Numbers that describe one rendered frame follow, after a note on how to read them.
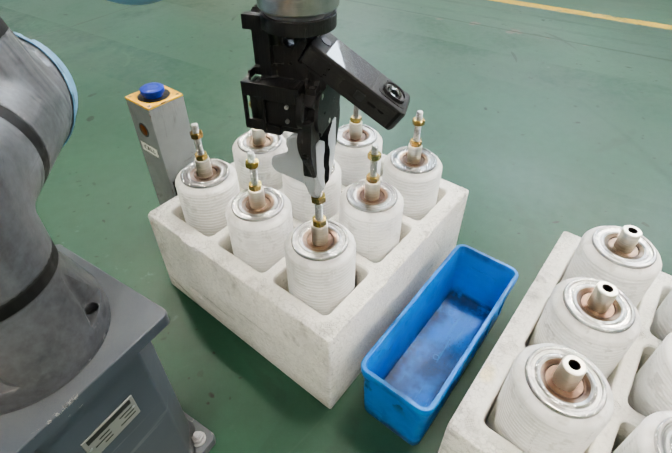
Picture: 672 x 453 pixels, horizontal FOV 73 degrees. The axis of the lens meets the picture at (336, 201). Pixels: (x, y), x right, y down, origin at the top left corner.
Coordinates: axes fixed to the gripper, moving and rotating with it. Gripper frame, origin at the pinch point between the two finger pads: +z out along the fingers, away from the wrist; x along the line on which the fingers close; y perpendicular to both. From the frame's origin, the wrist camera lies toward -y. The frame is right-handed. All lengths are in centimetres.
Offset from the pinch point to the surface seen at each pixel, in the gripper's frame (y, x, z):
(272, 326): 5.8, 6.2, 22.6
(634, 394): -39.6, 4.1, 17.6
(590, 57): -52, -145, 34
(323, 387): -3.0, 9.4, 28.9
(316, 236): 0.6, 1.1, 7.6
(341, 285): -3.3, 2.6, 14.0
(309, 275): 0.3, 4.7, 11.1
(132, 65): 104, -85, 35
